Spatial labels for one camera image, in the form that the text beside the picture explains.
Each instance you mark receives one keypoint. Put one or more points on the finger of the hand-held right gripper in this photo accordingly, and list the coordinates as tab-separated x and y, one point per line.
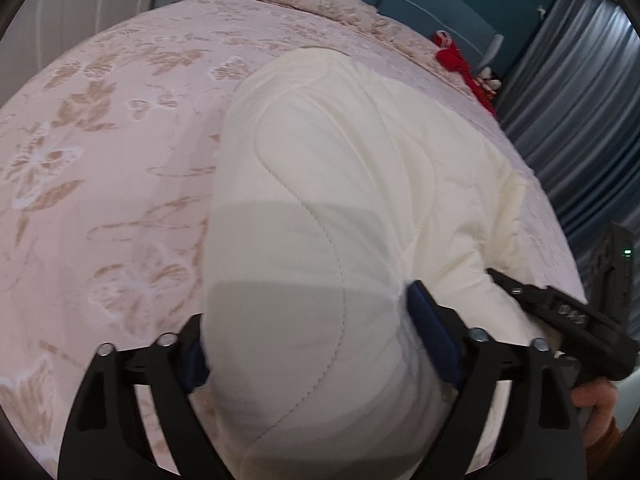
522	297

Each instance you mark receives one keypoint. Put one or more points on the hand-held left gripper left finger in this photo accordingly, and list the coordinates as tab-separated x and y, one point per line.
194	360

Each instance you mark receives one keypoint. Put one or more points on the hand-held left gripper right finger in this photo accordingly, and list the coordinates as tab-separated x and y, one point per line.
432	327

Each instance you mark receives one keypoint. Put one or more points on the person's right forearm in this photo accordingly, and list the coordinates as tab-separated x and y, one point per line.
602	447

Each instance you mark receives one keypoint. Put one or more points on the person's right hand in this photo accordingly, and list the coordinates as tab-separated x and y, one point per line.
597	405

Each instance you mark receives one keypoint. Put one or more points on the grey-blue curtain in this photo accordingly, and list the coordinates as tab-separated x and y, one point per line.
575	110

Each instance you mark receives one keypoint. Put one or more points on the small stuffed toy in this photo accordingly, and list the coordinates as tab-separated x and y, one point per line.
489	80

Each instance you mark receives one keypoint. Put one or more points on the bed with pink floral bedspread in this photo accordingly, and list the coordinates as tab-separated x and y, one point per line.
100	160

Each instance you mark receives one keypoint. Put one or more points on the red garment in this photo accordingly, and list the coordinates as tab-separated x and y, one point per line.
457	60

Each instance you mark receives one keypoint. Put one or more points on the teal padded headboard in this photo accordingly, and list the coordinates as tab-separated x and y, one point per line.
425	0

